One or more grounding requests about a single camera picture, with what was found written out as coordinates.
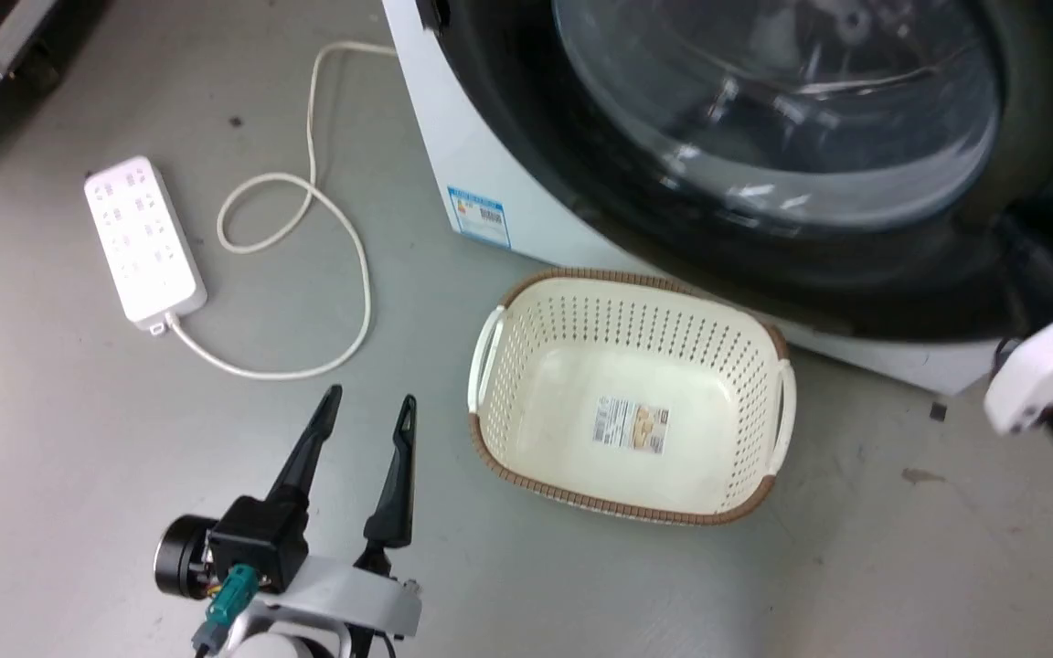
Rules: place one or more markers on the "white power strip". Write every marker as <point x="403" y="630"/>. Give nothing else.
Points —
<point x="143" y="242"/>

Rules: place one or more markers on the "small black floor scrap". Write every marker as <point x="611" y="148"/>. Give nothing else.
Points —
<point x="938" y="411"/>

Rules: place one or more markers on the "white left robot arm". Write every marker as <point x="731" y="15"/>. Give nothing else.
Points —
<point x="275" y="647"/>

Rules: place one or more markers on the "printed basket label sticker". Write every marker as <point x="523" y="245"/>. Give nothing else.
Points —
<point x="632" y="426"/>

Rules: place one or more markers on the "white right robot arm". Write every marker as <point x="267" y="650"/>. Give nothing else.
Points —
<point x="1047" y="366"/>

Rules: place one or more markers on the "black glass washing machine door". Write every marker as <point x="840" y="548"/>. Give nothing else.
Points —
<point x="764" y="119"/>

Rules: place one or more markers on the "blue energy label sticker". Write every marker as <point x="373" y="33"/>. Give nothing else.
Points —
<point x="481" y="217"/>

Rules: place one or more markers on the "cream plastic laundry basket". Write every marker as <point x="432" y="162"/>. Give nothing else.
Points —
<point x="563" y="439"/>

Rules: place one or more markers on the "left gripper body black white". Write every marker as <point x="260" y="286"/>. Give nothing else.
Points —
<point x="261" y="539"/>

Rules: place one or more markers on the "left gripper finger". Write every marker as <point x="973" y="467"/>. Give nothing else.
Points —
<point x="312" y="443"/>
<point x="396" y="484"/>

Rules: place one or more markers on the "white washing machine body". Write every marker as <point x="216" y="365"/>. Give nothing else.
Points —
<point x="467" y="146"/>

